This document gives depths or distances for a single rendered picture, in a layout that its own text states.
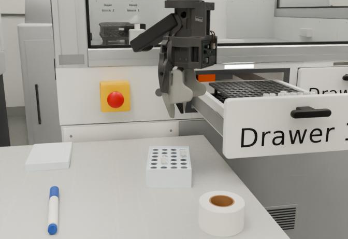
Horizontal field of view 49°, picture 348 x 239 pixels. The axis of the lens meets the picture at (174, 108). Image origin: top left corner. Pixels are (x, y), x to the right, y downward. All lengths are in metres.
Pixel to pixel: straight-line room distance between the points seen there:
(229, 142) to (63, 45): 0.49
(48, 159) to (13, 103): 3.54
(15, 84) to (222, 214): 3.87
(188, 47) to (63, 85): 0.41
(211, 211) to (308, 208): 0.73
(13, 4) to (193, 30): 3.60
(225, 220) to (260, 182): 0.59
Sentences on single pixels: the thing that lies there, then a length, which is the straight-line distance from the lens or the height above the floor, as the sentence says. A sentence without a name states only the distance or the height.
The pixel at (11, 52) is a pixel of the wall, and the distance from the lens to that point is 4.29.
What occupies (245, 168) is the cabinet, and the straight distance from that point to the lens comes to 1.13.
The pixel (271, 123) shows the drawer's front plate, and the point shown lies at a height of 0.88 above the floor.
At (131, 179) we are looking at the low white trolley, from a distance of 0.77.
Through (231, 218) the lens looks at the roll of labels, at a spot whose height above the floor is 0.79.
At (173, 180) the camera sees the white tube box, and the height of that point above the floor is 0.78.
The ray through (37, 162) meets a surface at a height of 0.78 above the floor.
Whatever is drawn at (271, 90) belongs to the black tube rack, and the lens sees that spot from 0.92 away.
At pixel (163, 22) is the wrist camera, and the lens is 0.71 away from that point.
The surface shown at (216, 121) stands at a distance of 0.81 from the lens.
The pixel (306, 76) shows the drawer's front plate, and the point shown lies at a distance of 1.11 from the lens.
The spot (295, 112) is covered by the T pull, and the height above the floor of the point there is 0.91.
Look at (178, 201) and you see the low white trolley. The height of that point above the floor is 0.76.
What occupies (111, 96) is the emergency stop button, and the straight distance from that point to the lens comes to 0.91.
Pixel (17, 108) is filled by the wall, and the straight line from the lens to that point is 4.37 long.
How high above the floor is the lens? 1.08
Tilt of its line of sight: 14 degrees down
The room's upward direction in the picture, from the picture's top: straight up
